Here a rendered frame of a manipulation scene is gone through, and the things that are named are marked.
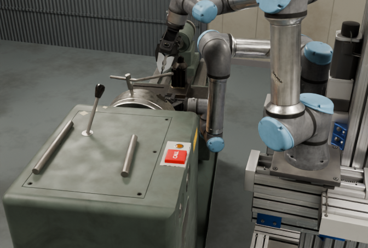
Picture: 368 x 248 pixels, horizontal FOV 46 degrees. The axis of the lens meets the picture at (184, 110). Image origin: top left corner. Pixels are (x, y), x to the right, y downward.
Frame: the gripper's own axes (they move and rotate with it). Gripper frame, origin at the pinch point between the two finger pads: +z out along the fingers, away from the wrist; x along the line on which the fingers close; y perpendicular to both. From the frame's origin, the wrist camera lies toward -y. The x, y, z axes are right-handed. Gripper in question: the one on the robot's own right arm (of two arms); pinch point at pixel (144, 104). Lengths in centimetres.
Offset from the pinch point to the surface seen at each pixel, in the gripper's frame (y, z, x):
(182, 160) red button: -69, -28, 19
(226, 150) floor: 131, -37, -108
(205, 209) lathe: -6, -31, -54
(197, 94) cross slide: 35.6, -21.3, -10.6
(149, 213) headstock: -91, -23, 17
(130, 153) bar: -69, -12, 20
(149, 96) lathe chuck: -21.4, -7.8, 15.4
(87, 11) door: 346, 153, -56
